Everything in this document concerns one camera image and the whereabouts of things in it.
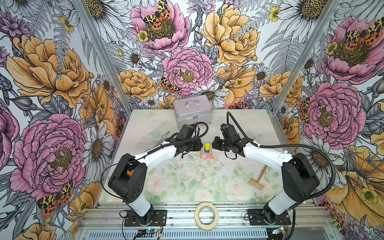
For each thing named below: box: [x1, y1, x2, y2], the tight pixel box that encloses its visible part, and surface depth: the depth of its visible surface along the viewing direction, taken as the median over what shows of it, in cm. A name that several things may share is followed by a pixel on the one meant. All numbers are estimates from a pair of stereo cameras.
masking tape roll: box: [194, 202, 219, 231], surface depth 74 cm
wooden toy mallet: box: [249, 165, 268, 191], surface depth 86 cm
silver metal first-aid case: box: [173, 94, 214, 130], surface depth 106 cm
